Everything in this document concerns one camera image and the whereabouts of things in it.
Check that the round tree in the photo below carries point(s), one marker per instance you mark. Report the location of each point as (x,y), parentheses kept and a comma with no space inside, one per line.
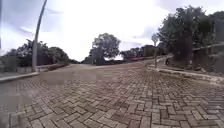
(105,46)

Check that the brown brick paved road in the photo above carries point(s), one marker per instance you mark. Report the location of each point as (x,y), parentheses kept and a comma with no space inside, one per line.
(110,96)

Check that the low building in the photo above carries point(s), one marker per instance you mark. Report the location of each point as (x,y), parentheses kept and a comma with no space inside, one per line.
(149,50)

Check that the pale concrete kerb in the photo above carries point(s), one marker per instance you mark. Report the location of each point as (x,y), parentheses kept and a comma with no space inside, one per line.
(190,74)

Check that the tall grey pole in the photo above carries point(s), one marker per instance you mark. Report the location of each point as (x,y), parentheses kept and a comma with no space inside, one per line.
(35,43)

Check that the large dark tree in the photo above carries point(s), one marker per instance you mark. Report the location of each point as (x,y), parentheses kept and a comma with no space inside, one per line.
(185,30)

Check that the dark green bushes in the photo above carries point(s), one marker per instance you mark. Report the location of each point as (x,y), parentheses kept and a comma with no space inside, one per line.
(30,55)

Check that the grey pavement strip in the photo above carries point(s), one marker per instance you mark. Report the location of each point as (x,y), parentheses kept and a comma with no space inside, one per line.
(16,76)

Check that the road sign on post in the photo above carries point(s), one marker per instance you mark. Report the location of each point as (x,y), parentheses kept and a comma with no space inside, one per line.
(155,45)

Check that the fence with rail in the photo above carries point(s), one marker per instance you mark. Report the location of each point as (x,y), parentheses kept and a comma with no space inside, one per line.
(208,56)

